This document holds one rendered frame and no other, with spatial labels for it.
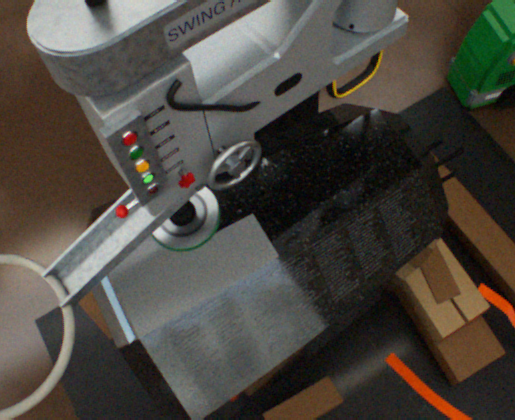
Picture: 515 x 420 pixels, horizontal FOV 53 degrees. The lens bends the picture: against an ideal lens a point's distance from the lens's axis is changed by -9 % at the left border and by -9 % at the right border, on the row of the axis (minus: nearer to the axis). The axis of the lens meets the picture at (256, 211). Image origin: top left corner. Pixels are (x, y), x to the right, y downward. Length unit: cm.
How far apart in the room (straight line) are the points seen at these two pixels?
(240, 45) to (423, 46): 214
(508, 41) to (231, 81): 179
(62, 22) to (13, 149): 226
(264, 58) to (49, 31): 48
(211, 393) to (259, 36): 104
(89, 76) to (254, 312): 93
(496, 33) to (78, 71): 216
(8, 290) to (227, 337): 145
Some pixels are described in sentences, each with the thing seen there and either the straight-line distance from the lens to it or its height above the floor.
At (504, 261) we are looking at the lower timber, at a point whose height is 11.
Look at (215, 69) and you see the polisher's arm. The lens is 122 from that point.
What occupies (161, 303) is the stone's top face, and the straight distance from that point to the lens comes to 160.
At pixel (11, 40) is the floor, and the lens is 377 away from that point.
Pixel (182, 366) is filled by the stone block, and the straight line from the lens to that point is 165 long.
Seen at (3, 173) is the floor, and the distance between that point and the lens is 314.
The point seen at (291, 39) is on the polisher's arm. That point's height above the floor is 146.
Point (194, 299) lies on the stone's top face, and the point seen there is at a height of 87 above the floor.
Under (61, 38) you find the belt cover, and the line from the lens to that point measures 95.
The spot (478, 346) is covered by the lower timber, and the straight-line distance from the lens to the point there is 239.
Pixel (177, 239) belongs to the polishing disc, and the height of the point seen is 89.
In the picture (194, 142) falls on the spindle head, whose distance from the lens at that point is 122.
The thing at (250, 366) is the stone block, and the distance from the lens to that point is 171.
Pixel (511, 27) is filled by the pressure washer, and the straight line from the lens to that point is 274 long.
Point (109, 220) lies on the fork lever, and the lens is 156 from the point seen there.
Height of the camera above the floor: 236
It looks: 64 degrees down
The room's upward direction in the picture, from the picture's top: 9 degrees counter-clockwise
